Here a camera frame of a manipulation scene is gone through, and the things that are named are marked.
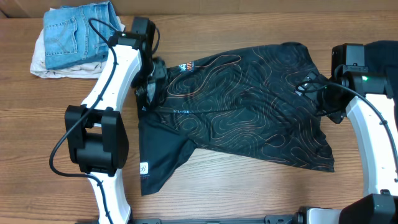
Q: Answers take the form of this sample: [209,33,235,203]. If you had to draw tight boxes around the black patterned sports jersey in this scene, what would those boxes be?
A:
[135,42,334,195]

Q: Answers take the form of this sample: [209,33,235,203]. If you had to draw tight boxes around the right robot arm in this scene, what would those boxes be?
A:
[291,40,397,224]

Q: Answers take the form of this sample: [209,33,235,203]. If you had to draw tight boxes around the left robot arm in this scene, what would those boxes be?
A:
[60,17,164,223]

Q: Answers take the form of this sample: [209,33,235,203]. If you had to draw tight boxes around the folded white cloth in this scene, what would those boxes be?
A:
[30,17,125,78]

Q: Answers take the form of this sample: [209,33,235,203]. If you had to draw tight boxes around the black garment pile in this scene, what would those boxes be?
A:
[364,40,398,126]

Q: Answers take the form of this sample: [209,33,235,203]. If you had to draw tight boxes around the folded blue denim jeans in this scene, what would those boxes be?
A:
[44,1,124,70]

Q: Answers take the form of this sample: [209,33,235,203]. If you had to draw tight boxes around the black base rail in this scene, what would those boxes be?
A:
[127,215,294,224]

